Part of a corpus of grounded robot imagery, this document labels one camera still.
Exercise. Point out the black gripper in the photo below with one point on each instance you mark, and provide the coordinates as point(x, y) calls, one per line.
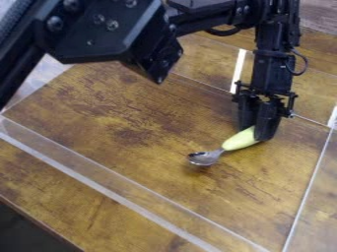
point(271, 81)

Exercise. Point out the green handled metal spoon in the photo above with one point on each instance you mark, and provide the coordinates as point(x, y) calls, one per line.
point(239, 141)

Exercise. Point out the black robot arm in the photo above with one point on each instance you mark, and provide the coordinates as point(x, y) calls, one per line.
point(136, 32)

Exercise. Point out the clear acrylic enclosure wall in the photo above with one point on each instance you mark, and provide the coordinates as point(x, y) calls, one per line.
point(119, 134)

